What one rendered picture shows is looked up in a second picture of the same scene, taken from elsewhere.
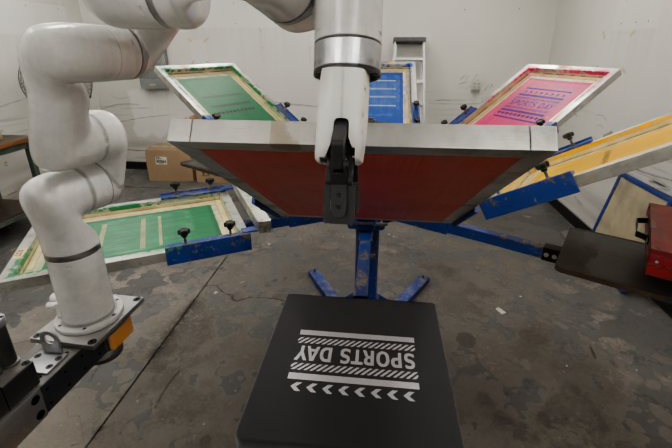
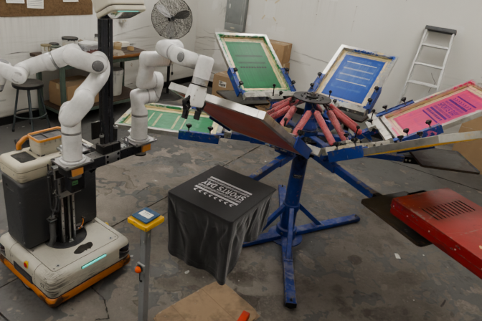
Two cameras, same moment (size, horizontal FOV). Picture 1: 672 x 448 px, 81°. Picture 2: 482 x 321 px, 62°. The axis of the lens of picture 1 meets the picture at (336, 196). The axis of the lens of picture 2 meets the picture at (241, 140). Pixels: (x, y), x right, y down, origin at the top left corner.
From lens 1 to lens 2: 1.50 m
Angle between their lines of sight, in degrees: 23
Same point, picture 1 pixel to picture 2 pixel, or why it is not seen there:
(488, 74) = not seen: outside the picture
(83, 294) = (138, 129)
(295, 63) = (338, 31)
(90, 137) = (152, 80)
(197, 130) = (176, 87)
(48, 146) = (140, 81)
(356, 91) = (194, 90)
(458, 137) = (239, 107)
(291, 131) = not seen: hidden behind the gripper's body
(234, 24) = not seen: outside the picture
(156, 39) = not seen: hidden behind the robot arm
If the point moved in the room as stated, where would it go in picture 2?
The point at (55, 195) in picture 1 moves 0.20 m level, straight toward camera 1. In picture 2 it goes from (138, 95) to (136, 107)
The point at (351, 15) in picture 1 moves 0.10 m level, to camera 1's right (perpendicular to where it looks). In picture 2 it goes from (198, 73) to (217, 78)
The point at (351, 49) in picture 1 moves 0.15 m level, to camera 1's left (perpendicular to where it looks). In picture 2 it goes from (196, 80) to (169, 73)
